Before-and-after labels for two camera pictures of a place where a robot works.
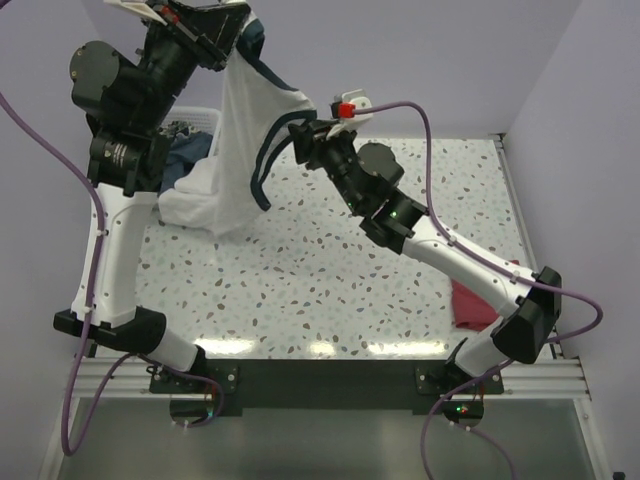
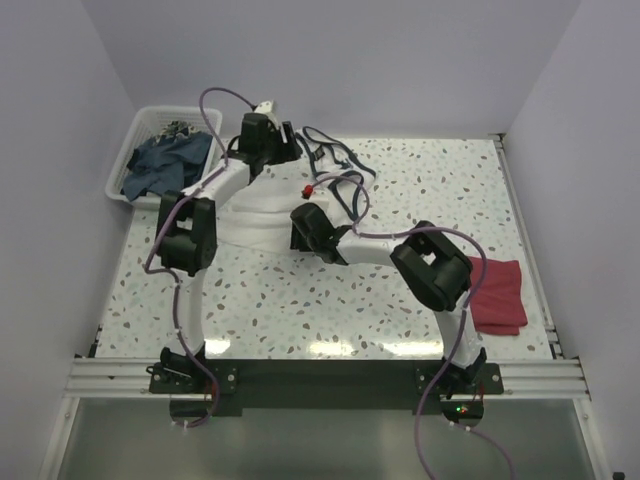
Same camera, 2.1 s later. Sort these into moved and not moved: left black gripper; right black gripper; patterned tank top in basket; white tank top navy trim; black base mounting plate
Moved: right black gripper; white tank top navy trim; left black gripper
Not moved: patterned tank top in basket; black base mounting plate
